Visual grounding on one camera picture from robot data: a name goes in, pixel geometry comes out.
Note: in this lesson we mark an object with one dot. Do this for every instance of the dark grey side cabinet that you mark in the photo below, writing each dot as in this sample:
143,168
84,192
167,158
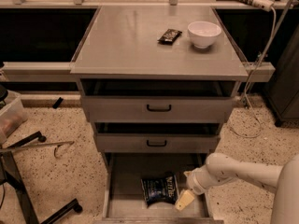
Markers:
282,91

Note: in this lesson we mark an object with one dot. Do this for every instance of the grey drawer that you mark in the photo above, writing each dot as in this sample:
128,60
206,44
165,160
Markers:
156,137
107,99
124,200

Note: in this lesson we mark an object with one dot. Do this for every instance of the middle grey drawer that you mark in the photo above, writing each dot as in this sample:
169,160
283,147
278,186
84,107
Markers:
156,137

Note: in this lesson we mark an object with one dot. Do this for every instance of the clear plastic storage bin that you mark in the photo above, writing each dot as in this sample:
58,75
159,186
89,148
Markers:
12,115

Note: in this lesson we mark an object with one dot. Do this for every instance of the black snack packet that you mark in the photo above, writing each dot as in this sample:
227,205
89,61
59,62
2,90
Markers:
170,36

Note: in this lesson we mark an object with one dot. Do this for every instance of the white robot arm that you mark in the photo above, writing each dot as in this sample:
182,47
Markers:
220,169

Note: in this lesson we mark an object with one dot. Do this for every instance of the bottom grey drawer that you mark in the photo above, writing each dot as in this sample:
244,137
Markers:
124,200

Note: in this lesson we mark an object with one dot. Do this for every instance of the small black floor object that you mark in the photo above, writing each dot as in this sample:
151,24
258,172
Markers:
57,103

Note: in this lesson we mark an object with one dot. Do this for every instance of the thin metal rod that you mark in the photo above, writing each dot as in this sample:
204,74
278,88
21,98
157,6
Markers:
3,151

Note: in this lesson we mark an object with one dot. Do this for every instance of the blue chip bag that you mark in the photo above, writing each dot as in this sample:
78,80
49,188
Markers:
162,189

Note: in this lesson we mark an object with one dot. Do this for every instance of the grey drawer cabinet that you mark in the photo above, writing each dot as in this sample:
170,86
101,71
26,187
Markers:
123,44

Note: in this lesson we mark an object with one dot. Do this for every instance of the white ceramic bowl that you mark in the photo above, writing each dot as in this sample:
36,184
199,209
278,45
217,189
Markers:
203,33

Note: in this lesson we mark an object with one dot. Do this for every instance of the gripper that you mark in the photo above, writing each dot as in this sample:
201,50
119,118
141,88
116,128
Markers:
195,181

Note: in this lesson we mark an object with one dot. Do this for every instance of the top grey drawer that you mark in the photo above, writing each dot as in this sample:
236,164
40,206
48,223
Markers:
107,99

